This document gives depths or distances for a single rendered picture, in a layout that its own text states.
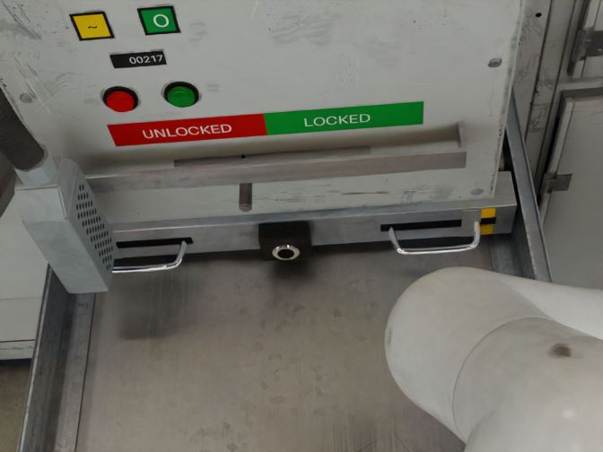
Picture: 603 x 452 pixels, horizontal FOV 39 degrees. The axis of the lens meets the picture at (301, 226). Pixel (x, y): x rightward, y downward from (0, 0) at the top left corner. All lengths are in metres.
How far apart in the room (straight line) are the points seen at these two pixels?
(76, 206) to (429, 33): 0.37
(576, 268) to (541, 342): 1.13
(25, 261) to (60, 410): 0.64
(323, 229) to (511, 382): 0.51
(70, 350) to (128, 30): 0.43
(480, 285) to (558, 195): 0.82
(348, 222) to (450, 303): 0.37
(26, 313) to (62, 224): 0.98
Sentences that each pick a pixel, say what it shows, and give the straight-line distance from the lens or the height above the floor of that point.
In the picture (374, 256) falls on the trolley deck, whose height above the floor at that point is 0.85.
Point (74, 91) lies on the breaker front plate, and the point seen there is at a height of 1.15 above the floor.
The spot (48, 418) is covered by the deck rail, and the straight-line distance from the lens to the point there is 1.03.
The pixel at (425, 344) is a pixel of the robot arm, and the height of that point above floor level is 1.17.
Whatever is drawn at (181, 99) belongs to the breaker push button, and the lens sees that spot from 0.84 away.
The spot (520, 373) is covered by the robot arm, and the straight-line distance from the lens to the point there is 0.55.
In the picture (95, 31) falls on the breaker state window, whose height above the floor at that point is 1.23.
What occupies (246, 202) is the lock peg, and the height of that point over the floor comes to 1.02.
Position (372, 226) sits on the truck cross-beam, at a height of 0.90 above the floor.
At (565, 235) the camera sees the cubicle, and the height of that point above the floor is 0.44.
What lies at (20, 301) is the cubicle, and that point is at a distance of 1.78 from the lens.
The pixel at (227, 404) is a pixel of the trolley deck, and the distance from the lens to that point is 0.99.
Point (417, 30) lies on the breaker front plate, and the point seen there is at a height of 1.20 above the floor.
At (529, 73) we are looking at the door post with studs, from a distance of 1.26.
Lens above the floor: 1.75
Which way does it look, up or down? 56 degrees down
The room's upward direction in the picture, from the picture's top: 10 degrees counter-clockwise
